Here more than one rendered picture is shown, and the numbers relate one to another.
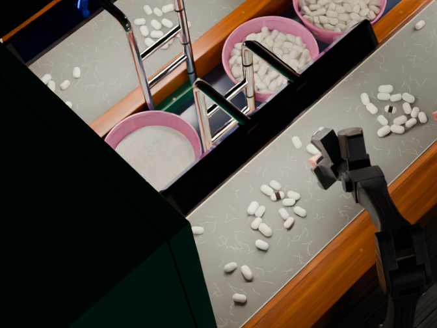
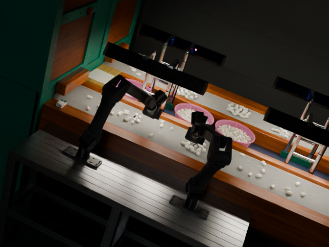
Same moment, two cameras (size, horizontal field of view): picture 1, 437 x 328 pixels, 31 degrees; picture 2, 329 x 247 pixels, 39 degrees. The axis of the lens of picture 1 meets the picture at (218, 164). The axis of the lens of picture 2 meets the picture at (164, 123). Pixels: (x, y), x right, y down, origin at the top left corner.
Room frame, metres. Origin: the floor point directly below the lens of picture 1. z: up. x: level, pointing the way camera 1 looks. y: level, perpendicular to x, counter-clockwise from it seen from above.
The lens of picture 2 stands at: (-0.73, -1.95, 2.04)
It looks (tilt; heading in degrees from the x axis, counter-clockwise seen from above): 28 degrees down; 44
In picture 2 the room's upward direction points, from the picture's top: 19 degrees clockwise
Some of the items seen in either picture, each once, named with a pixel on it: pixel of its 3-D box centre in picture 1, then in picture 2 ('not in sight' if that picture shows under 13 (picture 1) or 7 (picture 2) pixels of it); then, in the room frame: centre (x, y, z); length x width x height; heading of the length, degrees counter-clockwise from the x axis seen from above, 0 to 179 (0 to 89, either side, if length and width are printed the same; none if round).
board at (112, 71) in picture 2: not in sight; (102, 75); (0.93, 0.35, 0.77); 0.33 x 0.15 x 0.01; 35
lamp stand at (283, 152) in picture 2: not in sight; (309, 127); (1.88, -0.65, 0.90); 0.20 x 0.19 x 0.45; 125
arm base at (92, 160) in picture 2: not in sight; (83, 151); (0.44, -0.33, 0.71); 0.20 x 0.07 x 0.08; 124
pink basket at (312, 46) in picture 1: (270, 64); (192, 119); (1.31, -0.19, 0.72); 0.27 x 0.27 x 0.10
